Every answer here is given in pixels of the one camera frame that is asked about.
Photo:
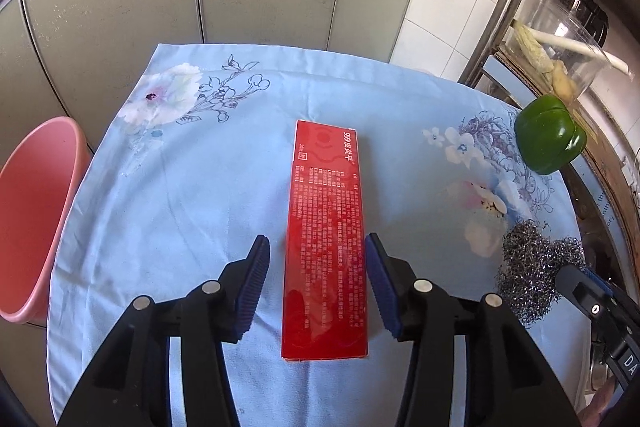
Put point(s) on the person's right hand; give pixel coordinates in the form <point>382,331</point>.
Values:
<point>600,404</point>

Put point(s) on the clear plastic container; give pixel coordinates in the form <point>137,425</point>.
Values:
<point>560,14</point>

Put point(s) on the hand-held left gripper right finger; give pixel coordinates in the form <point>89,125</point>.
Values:
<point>382,287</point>

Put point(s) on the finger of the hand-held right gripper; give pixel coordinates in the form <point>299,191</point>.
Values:
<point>592,302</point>

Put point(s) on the leek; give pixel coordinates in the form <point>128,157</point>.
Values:
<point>575,44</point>

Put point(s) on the steel wool scrubber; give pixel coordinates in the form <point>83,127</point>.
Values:
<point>530,267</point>

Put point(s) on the green bell pepper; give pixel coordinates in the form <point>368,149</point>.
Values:
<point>547,134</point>

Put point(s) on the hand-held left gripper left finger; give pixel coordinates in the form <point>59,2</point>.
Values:
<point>252,287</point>

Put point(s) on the pink plastic bin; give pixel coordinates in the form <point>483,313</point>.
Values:
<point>30,217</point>

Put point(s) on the ginger root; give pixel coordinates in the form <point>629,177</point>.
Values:
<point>562,79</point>

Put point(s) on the blue floral tablecloth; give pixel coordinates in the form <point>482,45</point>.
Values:
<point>175,187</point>

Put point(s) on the red cardboard box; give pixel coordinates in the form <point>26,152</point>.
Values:
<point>325,217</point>

